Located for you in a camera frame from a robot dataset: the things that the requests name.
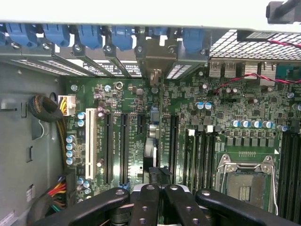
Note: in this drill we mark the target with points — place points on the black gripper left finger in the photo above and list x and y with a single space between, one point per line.
143 207

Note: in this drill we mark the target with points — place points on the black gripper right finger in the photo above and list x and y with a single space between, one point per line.
188 209

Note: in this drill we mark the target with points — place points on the socket locking lever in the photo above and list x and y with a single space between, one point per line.
223 164
272 183

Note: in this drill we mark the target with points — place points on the CPU socket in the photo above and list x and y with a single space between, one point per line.
247 190

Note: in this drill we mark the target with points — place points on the long black expansion slot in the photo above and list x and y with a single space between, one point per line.
108 146
124 146
174 146

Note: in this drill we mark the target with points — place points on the short black expansion slot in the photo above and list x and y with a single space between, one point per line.
140 123

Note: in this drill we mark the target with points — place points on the white expansion slot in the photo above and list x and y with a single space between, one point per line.
91 141

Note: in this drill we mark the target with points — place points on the green motherboard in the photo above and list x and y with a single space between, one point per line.
131 99

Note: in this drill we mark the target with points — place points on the white power connector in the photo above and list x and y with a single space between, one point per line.
68 104

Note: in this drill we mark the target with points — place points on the blue card retention clip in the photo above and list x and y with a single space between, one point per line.
2 38
160 31
122 37
193 40
20 34
89 36
56 34

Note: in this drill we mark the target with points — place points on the small black labelled module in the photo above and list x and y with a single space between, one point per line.
254 36

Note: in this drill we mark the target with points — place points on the black bracket with rod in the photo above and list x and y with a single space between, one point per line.
282 11

